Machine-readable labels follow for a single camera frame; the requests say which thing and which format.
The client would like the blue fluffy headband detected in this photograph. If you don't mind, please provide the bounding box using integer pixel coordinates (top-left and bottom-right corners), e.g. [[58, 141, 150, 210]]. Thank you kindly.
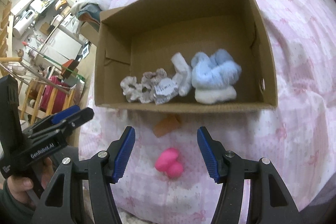
[[191, 49, 242, 89]]

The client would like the pink heart-shaped sponge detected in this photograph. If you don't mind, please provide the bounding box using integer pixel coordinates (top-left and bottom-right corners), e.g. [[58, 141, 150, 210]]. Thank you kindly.
[[155, 147, 184, 179]]

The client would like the cluttered wall shelf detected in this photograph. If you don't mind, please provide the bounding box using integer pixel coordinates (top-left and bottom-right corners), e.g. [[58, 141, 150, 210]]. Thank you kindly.
[[10, 0, 72, 20]]

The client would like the person's left hand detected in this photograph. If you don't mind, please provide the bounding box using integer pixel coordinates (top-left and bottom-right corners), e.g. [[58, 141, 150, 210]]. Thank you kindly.
[[7, 158, 55, 201]]

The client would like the cream scrunchie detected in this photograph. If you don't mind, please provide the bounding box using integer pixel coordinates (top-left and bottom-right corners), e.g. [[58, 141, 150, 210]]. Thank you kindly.
[[120, 76, 144, 103]]

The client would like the pink patchwork blanket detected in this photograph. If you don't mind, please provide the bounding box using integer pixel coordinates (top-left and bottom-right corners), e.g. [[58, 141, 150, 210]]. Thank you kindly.
[[79, 0, 336, 222]]

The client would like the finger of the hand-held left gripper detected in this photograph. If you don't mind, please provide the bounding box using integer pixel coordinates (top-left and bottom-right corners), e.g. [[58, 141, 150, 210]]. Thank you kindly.
[[28, 105, 81, 133], [28, 108, 95, 139]]

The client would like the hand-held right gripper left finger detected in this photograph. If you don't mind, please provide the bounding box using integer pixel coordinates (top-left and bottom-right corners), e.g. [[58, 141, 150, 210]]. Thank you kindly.
[[31, 126, 136, 224]]

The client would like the white fluffy headband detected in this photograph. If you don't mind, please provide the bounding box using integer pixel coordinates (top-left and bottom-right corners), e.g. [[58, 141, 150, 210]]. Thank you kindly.
[[195, 86, 237, 104]]

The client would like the blue and orange cloth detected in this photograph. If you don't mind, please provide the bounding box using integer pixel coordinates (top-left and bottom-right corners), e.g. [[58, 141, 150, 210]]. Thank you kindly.
[[77, 3, 101, 25]]

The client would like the red bag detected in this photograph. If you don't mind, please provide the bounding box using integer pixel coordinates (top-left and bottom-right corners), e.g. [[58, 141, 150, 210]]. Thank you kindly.
[[39, 75, 72, 117]]

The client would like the brown cardboard box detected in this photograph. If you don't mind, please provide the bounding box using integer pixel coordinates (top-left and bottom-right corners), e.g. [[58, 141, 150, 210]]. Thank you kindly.
[[94, 0, 279, 113]]

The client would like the white fluffy sock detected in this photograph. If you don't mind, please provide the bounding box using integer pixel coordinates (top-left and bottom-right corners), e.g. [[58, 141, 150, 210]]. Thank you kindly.
[[171, 52, 193, 96]]

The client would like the green broom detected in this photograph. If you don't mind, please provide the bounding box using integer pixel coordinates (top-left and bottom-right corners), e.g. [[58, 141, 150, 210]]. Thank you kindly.
[[23, 41, 86, 80]]

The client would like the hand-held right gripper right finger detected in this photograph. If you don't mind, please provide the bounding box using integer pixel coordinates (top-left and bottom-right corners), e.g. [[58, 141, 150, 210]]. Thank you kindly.
[[197, 126, 302, 224]]

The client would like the white washing machine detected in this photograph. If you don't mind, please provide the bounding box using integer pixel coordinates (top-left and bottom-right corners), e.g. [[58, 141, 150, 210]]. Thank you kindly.
[[66, 15, 81, 34]]

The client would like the wooden drying rack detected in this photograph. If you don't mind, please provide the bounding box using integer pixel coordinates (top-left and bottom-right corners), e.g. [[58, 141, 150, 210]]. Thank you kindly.
[[0, 56, 77, 121]]

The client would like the white kitchen cabinet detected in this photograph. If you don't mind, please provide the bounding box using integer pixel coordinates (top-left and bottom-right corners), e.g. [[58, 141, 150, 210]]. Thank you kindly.
[[39, 29, 83, 65]]

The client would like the large floor cardboard box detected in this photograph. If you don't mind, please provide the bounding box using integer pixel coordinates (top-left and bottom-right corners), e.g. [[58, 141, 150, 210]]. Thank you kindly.
[[79, 21, 101, 43]]

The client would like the brown lace scrunchie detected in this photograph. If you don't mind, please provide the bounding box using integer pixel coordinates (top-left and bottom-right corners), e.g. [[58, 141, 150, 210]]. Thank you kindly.
[[140, 69, 168, 104]]

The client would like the clear plastic packet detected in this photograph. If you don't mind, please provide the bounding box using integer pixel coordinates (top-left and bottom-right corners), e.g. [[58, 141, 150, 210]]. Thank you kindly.
[[154, 77, 179, 106]]

